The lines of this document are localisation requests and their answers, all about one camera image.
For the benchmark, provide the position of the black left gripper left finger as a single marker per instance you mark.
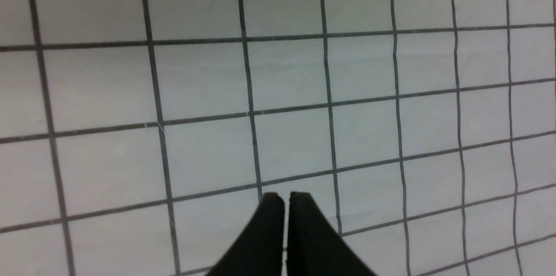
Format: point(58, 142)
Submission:
point(258, 249)

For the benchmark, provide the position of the white grid tablecloth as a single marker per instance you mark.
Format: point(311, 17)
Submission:
point(137, 136)

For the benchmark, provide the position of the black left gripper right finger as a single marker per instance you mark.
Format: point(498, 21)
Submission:
point(313, 246)

